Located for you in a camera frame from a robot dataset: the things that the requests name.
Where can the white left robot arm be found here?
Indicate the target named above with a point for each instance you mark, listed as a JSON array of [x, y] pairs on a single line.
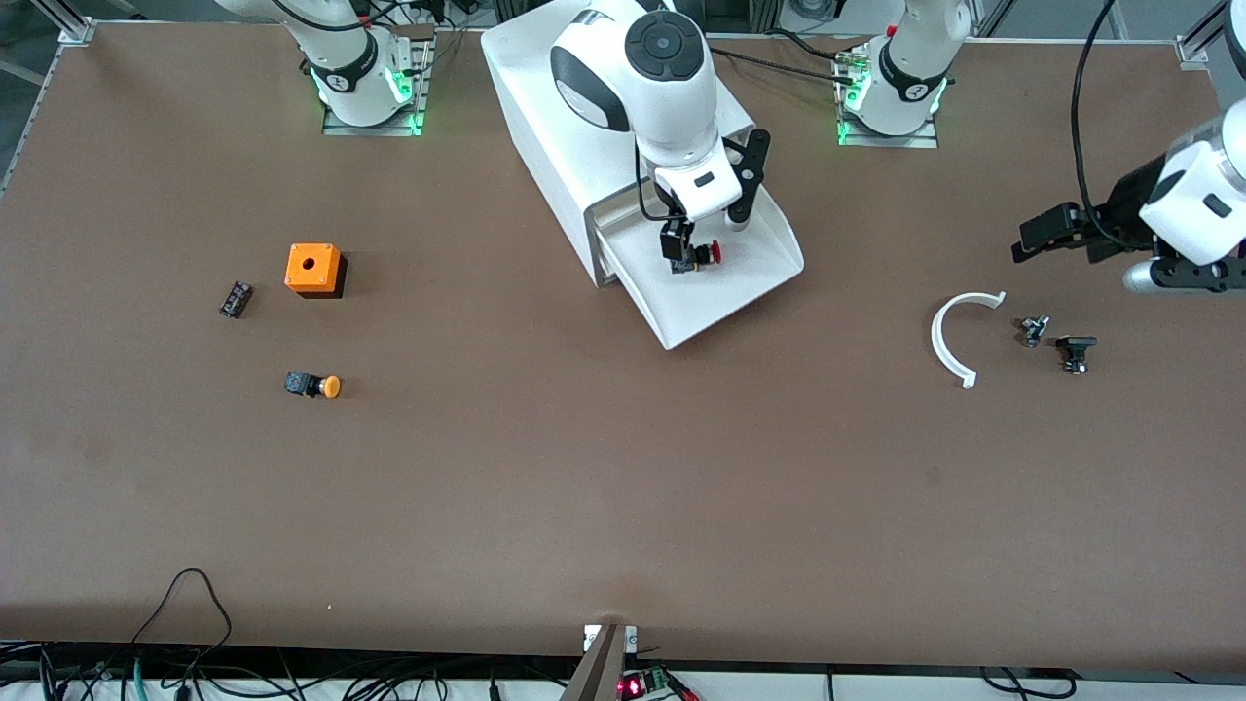
[[905, 78]]

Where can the red push button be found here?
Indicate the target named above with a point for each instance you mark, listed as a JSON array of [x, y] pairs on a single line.
[[714, 253]]

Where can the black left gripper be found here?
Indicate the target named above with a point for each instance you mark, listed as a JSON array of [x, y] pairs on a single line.
[[1121, 216]]

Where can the black clamp part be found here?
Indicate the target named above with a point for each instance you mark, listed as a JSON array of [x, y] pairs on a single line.
[[1076, 345]]

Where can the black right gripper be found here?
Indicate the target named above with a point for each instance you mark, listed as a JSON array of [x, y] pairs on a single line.
[[674, 239]]

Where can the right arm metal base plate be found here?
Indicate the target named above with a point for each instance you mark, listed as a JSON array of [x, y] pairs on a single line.
[[341, 129]]

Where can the brown camera stand post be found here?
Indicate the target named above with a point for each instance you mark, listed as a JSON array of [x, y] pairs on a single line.
[[602, 672]]

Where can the circuit board with red light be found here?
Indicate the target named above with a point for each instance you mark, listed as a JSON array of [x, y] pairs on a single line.
[[638, 684]]

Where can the orange push button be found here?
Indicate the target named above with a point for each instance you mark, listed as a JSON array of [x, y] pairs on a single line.
[[331, 387]]

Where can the small black silver part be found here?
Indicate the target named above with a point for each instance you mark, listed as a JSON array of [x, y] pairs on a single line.
[[1033, 331]]

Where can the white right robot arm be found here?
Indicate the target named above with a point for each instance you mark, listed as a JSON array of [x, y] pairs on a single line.
[[672, 97]]

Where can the small black terminal block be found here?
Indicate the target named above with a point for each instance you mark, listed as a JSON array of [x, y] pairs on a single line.
[[237, 299]]

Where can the orange box with hole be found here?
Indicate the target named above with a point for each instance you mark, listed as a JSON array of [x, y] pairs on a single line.
[[311, 265]]

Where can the white curved plastic bracket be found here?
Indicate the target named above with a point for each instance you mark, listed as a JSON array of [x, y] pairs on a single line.
[[936, 336]]

